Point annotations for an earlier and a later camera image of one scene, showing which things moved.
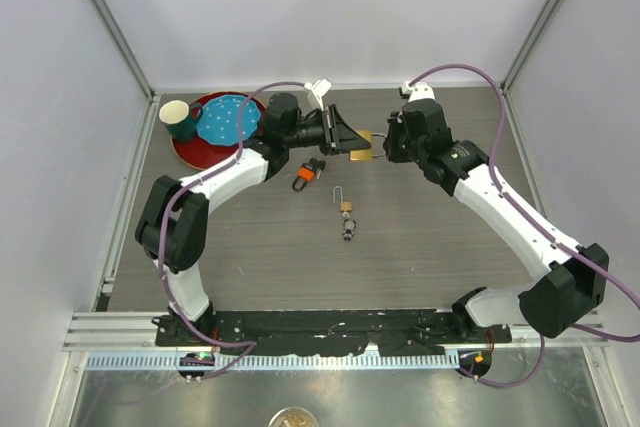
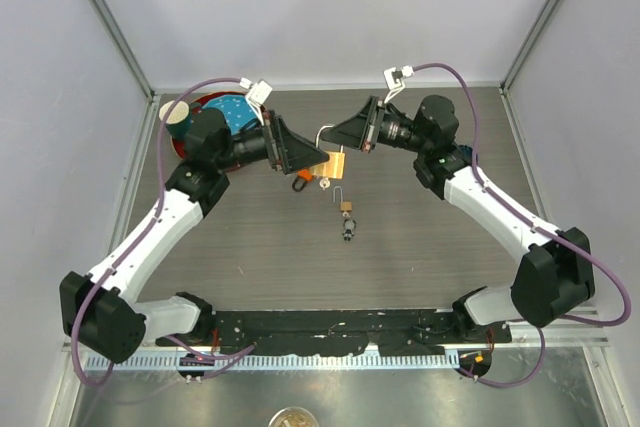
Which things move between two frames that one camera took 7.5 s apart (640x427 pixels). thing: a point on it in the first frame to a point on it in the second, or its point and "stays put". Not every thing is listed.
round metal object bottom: (293, 417) stays put
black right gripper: (393, 125) to (361, 131)
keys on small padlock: (348, 226) stays put
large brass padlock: (365, 154) to (334, 167)
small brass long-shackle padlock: (345, 206) stays put
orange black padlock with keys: (308, 172) stays put
